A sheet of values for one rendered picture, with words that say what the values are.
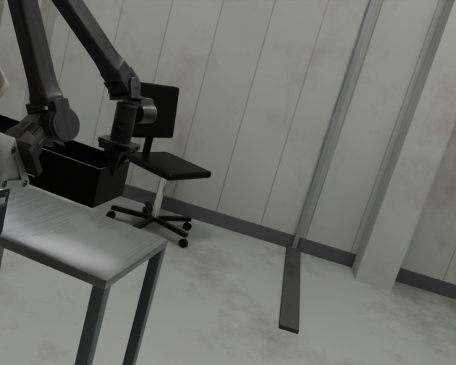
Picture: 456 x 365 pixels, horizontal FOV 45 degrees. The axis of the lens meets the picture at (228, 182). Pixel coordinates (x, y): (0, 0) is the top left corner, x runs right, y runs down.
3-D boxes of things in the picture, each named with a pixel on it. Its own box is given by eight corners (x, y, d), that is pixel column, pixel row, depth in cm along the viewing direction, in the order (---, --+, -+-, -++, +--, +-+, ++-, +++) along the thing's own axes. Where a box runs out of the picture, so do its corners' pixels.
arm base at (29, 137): (-18, 132, 116) (30, 150, 114) (6, 109, 121) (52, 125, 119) (-7, 160, 123) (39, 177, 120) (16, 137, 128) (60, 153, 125)
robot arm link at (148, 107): (106, 80, 149) (130, 76, 144) (135, 82, 158) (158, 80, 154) (109, 124, 150) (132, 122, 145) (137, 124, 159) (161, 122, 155)
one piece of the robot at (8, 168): (-1, 189, 113) (13, 137, 112) (-20, 182, 115) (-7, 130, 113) (28, 187, 123) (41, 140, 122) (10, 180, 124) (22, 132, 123)
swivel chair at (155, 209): (198, 228, 458) (233, 102, 432) (183, 258, 391) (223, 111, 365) (119, 205, 461) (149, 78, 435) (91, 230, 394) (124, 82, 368)
